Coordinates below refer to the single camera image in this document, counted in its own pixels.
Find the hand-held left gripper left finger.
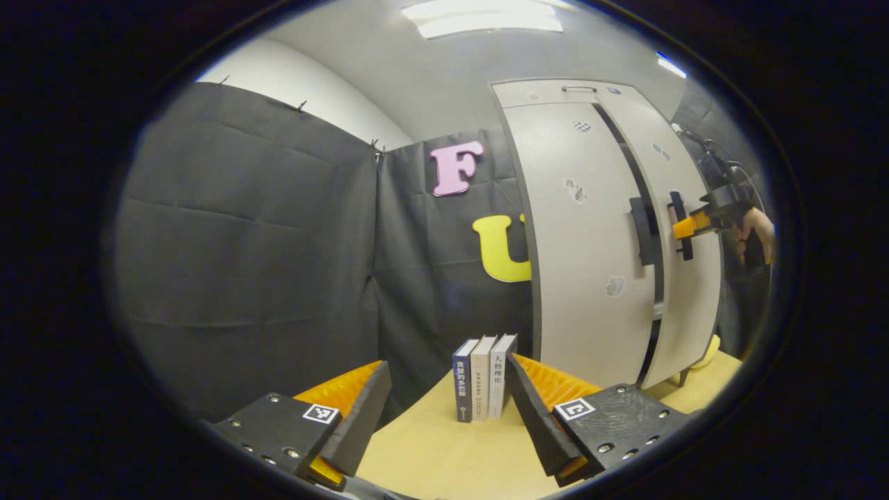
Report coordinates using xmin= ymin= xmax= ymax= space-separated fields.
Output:
xmin=208 ymin=360 xmax=393 ymax=494

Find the black door handle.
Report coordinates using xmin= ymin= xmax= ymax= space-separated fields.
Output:
xmin=629 ymin=197 xmax=659 ymax=267
xmin=668 ymin=191 xmax=694 ymax=261

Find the grey double-door shoe cabinet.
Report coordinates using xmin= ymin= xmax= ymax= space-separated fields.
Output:
xmin=490 ymin=78 xmax=726 ymax=390

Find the blue spine book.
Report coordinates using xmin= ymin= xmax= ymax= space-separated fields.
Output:
xmin=453 ymin=339 xmax=480 ymax=423

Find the grey shoe cabinet door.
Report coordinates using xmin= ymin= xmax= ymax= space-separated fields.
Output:
xmin=501 ymin=103 xmax=657 ymax=390
xmin=594 ymin=87 xmax=723 ymax=390

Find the yellow plush toy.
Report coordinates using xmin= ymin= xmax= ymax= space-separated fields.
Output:
xmin=691 ymin=335 xmax=723 ymax=371

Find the long ceiling light panel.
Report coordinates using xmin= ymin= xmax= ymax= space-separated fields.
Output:
xmin=401 ymin=0 xmax=563 ymax=39

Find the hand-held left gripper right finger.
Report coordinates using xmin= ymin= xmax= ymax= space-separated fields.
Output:
xmin=504 ymin=353 xmax=690 ymax=488

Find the beige spine book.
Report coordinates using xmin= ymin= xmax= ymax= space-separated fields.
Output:
xmin=471 ymin=336 xmax=497 ymax=422

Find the white spine book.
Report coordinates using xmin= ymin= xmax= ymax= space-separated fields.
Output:
xmin=488 ymin=334 xmax=518 ymax=419

